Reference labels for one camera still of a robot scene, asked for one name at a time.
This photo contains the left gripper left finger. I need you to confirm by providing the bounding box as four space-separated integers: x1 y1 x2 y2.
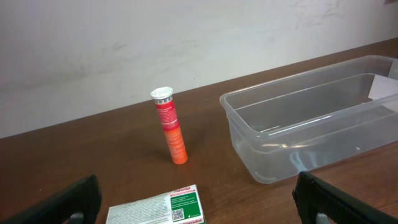
2 174 102 224

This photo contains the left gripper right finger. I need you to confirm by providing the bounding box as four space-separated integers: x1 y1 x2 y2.
292 171 397 224

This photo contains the white green medicine box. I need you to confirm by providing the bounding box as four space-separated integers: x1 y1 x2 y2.
106 185 206 224

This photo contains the clear plastic container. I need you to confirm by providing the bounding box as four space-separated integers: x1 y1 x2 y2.
220 55 397 184

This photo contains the orange tablet tube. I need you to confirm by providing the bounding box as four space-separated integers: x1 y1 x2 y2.
150 86 188 164

